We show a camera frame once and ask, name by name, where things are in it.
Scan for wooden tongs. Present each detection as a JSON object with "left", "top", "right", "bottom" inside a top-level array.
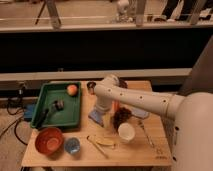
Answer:
[{"left": 87, "top": 136, "right": 108, "bottom": 158}]

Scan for purple bowl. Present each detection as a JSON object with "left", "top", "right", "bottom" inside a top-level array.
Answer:
[{"left": 119, "top": 79, "right": 128, "bottom": 88}]

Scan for blue box beside table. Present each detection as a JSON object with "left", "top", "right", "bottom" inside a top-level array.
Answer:
[{"left": 24, "top": 104, "right": 35, "bottom": 122}]

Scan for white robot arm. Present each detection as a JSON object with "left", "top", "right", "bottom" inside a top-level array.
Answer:
[{"left": 94, "top": 75, "right": 213, "bottom": 171}]

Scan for small round metal object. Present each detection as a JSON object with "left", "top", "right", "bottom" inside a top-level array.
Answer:
[{"left": 55, "top": 100, "right": 64, "bottom": 110}]

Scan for white paper cup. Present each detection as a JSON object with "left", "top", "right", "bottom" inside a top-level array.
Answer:
[{"left": 118, "top": 123, "right": 135, "bottom": 143}]

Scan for red bowl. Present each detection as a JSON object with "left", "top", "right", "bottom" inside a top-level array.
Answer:
[{"left": 35, "top": 127, "right": 64, "bottom": 156}]

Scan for blue sponge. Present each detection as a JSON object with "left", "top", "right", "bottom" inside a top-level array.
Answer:
[{"left": 88, "top": 109, "right": 104, "bottom": 126}]

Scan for green plastic tray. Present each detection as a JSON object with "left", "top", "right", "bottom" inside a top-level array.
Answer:
[{"left": 31, "top": 82, "right": 81, "bottom": 129}]

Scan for orange peach fruit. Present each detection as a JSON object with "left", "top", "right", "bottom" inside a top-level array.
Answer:
[{"left": 67, "top": 84, "right": 78, "bottom": 96}]

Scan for orange carrot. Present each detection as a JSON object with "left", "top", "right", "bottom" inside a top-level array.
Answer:
[{"left": 113, "top": 101, "right": 120, "bottom": 112}]

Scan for dark red grape bunch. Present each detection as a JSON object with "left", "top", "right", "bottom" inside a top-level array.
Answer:
[{"left": 113, "top": 107, "right": 132, "bottom": 130}]

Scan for black cables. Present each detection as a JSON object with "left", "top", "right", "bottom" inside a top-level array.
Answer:
[{"left": 0, "top": 84, "right": 29, "bottom": 146}]

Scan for blue glass cup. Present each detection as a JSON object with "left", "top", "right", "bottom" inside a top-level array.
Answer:
[{"left": 64, "top": 137, "right": 80, "bottom": 155}]

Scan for grey folded cloth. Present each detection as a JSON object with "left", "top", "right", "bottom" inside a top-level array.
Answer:
[{"left": 132, "top": 107, "right": 149, "bottom": 119}]

